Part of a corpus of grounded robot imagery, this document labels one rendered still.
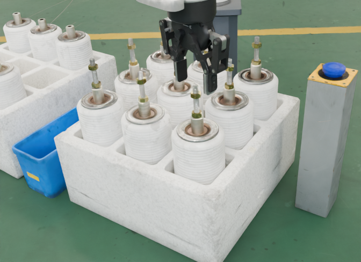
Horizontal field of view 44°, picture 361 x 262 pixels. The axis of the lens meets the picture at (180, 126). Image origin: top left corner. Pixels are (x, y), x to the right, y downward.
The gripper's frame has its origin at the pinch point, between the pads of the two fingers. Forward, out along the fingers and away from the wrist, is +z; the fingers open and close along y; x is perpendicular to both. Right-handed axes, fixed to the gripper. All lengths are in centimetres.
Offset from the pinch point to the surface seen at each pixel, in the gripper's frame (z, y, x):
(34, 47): 14, 69, -1
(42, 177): 28.7, 32.5, 18.6
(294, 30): 35, 53, -103
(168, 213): 25.0, 0.2, 8.0
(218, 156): 13.8, -4.7, -0.5
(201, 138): 9.9, -2.7, 1.6
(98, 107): 9.7, 20.0, 8.1
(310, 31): 35, 47, -105
